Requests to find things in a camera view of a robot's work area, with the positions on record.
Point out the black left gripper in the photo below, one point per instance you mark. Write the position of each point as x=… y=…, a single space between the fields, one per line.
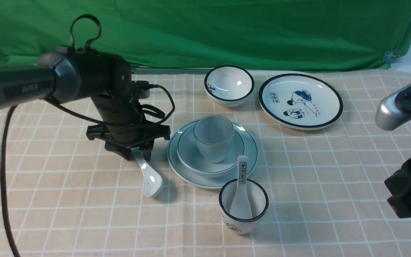
x=126 y=123

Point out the plain white ceramic spoon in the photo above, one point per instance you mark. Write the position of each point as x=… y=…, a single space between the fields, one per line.
x=153 y=182

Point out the green-rimmed pale shallow bowl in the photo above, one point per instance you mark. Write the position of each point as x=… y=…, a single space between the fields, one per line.
x=191 y=157

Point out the pale green-rimmed cup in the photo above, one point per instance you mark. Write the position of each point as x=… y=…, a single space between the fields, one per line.
x=214 y=137

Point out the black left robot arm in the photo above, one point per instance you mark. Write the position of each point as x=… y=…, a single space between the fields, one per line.
x=69 y=75

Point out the black-rimmed white small bowl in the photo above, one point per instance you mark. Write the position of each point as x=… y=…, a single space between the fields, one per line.
x=228 y=85

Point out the green-rimmed pale flat plate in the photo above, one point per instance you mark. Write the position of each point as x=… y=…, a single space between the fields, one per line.
x=251 y=150

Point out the green backdrop cloth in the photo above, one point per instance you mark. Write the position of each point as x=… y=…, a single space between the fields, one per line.
x=307 y=35

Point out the white spoon with characters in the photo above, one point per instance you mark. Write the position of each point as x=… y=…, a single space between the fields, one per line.
x=240 y=206

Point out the black-rimmed illustrated cup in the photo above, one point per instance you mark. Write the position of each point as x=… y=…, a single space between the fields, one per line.
x=259 y=204

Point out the black-rimmed illustrated plate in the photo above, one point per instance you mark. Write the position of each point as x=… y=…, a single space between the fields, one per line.
x=301 y=102

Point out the beige checked tablecloth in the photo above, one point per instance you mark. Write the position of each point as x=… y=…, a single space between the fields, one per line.
x=69 y=197

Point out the metal clamp on backdrop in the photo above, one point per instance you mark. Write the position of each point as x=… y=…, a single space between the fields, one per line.
x=391 y=57

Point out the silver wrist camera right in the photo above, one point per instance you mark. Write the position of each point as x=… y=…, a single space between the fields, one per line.
x=394 y=110

